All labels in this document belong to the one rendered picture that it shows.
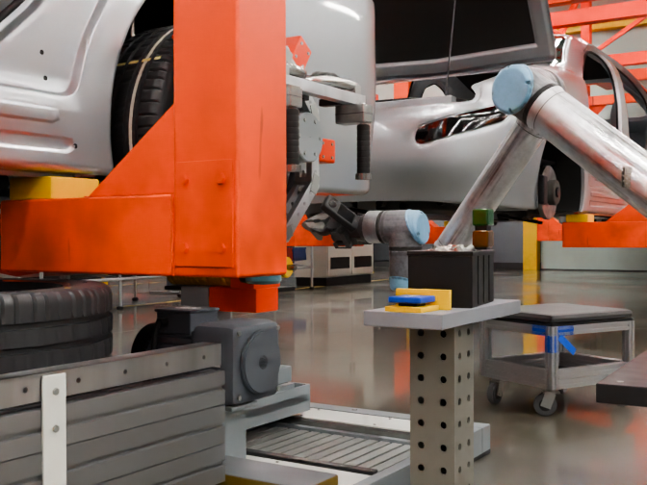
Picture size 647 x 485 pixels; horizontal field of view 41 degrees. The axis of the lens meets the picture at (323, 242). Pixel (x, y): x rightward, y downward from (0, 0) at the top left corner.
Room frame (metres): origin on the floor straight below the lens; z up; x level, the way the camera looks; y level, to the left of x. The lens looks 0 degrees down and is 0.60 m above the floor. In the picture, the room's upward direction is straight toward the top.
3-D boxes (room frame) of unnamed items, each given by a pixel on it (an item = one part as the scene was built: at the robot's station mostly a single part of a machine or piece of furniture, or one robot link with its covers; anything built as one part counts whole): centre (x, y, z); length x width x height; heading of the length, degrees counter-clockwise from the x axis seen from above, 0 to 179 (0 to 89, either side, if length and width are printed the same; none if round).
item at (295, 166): (2.04, 0.07, 0.83); 0.04 x 0.04 x 0.16
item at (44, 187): (1.97, 0.61, 0.71); 0.14 x 0.14 x 0.05; 58
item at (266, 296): (2.33, 0.21, 0.48); 0.16 x 0.12 x 0.17; 58
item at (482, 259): (1.86, -0.28, 0.51); 0.20 x 0.14 x 0.13; 156
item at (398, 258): (2.33, -0.23, 0.51); 0.12 x 0.09 x 0.12; 136
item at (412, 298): (1.70, -0.17, 0.47); 0.07 x 0.07 x 0.02; 58
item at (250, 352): (2.02, 0.31, 0.26); 0.42 x 0.18 x 0.35; 58
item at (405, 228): (2.32, -0.22, 0.62); 0.12 x 0.09 x 0.10; 58
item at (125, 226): (1.88, 0.47, 0.69); 0.52 x 0.17 x 0.35; 58
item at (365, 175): (2.32, -0.11, 0.83); 0.04 x 0.04 x 0.16
